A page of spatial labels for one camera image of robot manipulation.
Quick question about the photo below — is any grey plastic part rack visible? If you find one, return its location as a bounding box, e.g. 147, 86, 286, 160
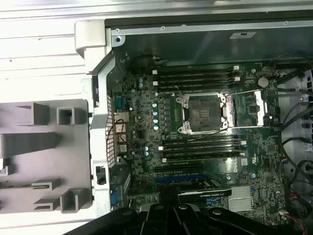
0, 99, 89, 214

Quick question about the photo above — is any black expansion slot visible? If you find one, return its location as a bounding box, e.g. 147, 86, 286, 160
154, 164, 204, 172

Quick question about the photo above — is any CPU socket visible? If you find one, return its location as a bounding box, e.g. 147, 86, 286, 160
176, 93, 232, 134

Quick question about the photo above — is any black RAM slot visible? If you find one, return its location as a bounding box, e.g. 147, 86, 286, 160
158, 142, 242, 150
156, 65, 240, 73
162, 153, 243, 163
163, 147, 246, 157
157, 76, 241, 83
152, 81, 235, 89
162, 137, 246, 145
153, 70, 235, 77

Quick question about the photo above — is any blue expansion slot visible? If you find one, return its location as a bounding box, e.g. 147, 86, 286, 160
156, 174, 205, 185

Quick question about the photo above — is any green motherboard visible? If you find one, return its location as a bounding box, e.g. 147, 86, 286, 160
112, 61, 289, 226

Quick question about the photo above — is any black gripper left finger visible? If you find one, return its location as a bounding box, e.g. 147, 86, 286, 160
64, 204, 176, 235

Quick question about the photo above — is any open black PC case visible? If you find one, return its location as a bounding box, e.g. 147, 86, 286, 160
88, 17, 313, 235

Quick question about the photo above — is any silver finned heatsink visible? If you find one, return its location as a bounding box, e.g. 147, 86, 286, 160
227, 185, 254, 212

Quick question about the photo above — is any black graphics card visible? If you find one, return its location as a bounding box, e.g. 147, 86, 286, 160
128, 178, 232, 198

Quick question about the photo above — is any metal socket cover frame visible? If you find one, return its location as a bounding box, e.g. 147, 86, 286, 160
224, 90, 267, 128

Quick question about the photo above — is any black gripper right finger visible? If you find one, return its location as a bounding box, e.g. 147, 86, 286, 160
176, 205, 268, 235

